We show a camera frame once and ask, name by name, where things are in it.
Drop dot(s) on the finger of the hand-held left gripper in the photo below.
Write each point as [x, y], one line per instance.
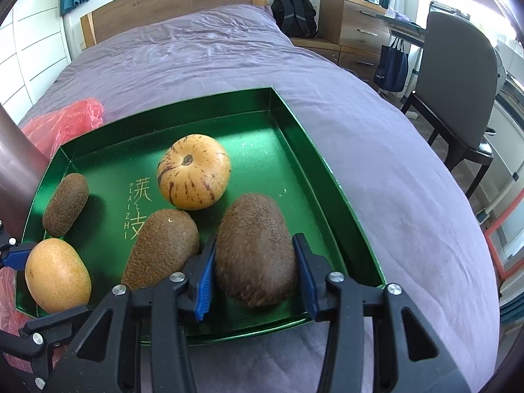
[14, 256]
[53, 321]

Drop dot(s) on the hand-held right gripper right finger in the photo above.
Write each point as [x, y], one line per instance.
[305, 278]

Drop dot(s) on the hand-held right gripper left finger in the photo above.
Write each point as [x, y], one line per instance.
[204, 282]

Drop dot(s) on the round yellow pear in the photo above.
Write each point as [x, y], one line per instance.
[57, 274]

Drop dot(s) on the brown kiwi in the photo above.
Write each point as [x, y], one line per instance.
[159, 245]
[254, 249]
[65, 204]

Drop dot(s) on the striped pepino melon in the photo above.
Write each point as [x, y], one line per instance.
[192, 176]

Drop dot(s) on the green tray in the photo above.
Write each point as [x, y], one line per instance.
[254, 147]

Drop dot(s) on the pink plastic sheet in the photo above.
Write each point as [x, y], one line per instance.
[61, 125]

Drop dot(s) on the white wardrobe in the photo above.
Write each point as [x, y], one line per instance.
[32, 49]

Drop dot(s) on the dark blue tote bag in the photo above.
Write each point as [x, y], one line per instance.
[391, 67]

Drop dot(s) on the grey chair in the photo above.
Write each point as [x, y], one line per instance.
[454, 77]

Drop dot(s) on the wooden dresser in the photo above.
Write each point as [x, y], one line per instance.
[352, 20]

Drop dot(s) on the black backpack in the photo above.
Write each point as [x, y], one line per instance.
[292, 16]

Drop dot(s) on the grey desk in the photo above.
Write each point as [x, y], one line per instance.
[403, 28]

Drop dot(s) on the wooden bed headboard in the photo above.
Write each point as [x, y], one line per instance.
[172, 4]

